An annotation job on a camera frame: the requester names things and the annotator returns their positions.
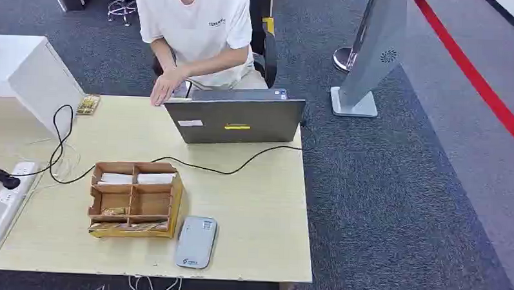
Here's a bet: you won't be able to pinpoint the person's left hand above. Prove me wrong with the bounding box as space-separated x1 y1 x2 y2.
150 66 189 108

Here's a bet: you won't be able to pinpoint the person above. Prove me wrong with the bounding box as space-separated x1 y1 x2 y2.
131 0 272 111

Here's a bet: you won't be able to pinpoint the small tray of gold cards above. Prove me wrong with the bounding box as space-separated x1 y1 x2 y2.
75 93 101 116

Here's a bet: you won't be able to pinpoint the grey laptop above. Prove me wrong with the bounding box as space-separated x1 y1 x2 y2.
162 84 307 148

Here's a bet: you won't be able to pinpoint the white card stack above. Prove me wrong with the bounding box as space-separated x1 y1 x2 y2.
97 172 133 187
136 171 178 186

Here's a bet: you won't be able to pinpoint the chrome stool base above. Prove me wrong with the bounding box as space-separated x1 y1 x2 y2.
106 0 137 27

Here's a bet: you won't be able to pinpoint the black office chair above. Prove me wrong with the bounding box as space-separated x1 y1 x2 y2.
247 0 281 89

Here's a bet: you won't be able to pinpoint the wooden card box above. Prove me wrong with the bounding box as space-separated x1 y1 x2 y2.
86 160 184 241

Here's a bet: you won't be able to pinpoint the white cabinet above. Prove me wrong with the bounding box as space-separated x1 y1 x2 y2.
0 34 87 139

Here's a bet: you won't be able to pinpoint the long gold card stack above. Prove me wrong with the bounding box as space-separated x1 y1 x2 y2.
89 218 170 234

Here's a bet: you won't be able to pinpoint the black power plug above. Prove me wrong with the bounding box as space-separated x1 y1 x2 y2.
0 162 22 191

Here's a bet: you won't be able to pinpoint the white power strip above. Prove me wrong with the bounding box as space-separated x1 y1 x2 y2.
0 160 40 246

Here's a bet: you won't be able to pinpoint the grey kiosk stand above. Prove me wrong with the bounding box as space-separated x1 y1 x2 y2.
330 0 408 120

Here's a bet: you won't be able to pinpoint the black laptop power cable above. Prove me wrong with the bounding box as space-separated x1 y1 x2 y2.
9 102 317 194

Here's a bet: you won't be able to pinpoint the thin white cable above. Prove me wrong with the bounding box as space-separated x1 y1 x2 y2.
25 137 82 186

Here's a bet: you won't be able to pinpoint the chrome stanchion post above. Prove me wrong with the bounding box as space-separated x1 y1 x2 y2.
332 0 376 74

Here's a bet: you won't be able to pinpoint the white cables under desk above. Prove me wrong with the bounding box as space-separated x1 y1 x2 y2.
128 275 183 290

